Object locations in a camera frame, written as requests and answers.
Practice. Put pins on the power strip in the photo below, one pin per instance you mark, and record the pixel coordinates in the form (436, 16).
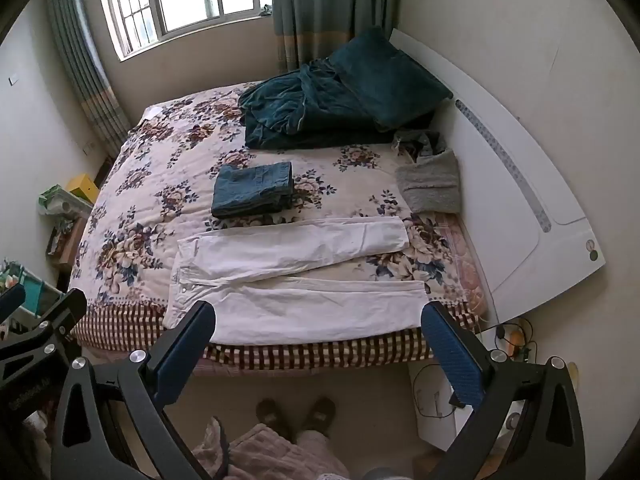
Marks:
(512, 342)

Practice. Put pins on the floral quilt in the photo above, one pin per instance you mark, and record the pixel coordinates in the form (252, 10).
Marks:
(160, 195)

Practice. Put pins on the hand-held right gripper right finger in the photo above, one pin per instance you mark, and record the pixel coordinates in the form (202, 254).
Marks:
(456, 355)

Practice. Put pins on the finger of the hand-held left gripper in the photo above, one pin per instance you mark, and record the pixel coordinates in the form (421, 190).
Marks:
(60, 317)
(11, 301)

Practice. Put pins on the brown cardboard box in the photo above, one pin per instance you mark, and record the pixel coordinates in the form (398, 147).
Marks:
(65, 242)

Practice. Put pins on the grey fleece garment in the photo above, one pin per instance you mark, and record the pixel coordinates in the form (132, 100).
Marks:
(430, 187)

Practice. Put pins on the folded blue jeans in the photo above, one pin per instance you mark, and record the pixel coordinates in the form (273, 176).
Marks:
(252, 190)

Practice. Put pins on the white box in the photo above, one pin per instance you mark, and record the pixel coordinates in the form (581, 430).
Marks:
(432, 425)

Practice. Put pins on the yellow box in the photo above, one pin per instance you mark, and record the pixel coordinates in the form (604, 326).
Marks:
(82, 188)

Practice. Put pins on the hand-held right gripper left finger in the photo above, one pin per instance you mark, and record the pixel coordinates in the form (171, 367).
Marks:
(181, 352)

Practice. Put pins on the white and green plastic bag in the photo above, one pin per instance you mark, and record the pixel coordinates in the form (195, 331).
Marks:
(62, 202)

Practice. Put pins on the white headboard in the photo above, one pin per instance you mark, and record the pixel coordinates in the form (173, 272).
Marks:
(520, 185)

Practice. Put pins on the person's pink fleece legs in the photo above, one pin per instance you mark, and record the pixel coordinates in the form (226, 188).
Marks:
(280, 455)

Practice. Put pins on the teal basket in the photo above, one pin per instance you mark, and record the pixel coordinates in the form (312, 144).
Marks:
(30, 290)

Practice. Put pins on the crumpled grey garment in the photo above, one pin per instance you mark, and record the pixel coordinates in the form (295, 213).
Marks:
(417, 142)

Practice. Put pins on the white pants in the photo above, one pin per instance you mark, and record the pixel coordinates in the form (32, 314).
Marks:
(300, 305)

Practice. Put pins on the dark slipper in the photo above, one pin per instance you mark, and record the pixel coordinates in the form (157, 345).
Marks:
(319, 414)
(272, 417)

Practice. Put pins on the brown checkered bed sheet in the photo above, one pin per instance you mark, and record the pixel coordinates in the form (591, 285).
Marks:
(325, 352)

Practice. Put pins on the dark green pillow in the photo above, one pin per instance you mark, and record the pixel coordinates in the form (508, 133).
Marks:
(395, 80)

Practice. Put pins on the striped grey-green curtain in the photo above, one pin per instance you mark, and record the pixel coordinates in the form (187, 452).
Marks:
(85, 70)
(325, 5)

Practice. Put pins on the dark green blanket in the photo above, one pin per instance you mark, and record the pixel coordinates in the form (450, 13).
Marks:
(300, 110)

